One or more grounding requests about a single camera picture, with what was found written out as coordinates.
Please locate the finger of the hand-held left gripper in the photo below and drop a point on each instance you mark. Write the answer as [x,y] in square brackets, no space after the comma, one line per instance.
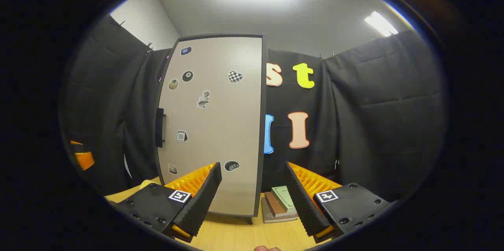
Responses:
[84,159]

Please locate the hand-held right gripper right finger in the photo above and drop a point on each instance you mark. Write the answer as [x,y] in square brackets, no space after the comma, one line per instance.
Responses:
[301,199]

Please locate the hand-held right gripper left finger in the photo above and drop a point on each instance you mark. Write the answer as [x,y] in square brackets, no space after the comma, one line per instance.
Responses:
[204,198]

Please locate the brown book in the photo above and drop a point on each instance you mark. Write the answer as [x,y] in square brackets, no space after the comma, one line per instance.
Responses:
[275,205]

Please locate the grey book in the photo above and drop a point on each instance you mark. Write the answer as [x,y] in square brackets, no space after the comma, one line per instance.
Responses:
[267,215]

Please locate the black backdrop cloth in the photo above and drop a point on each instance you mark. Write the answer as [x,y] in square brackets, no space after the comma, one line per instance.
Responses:
[374,117]

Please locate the small ceiling light panel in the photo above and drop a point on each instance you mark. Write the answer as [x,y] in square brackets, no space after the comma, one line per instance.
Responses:
[381,23]

